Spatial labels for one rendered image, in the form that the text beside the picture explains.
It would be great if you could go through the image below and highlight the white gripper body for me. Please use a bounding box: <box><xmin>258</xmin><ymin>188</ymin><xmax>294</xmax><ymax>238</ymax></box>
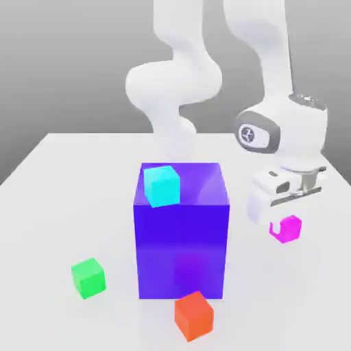
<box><xmin>247</xmin><ymin>186</ymin><xmax>322</xmax><ymax>230</ymax></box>

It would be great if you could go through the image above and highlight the small magenta cube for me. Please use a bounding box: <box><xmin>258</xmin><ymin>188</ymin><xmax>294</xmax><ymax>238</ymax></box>
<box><xmin>269</xmin><ymin>215</ymin><xmax>303</xmax><ymax>244</ymax></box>

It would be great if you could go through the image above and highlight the small cyan cube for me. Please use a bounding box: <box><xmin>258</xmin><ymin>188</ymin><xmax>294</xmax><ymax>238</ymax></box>
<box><xmin>143</xmin><ymin>165</ymin><xmax>181</xmax><ymax>208</ymax></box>

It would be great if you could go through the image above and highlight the small orange cube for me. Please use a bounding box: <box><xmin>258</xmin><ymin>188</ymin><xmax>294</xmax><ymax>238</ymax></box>
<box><xmin>174</xmin><ymin>291</ymin><xmax>215</xmax><ymax>343</ymax></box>

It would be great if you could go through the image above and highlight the small green cube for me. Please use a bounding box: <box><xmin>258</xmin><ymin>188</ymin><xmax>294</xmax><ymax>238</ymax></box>
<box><xmin>71</xmin><ymin>257</ymin><xmax>107</xmax><ymax>300</ymax></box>

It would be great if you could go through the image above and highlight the large purple box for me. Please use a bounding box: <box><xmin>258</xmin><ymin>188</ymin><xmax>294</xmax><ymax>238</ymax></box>
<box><xmin>133</xmin><ymin>162</ymin><xmax>230</xmax><ymax>300</ymax></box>

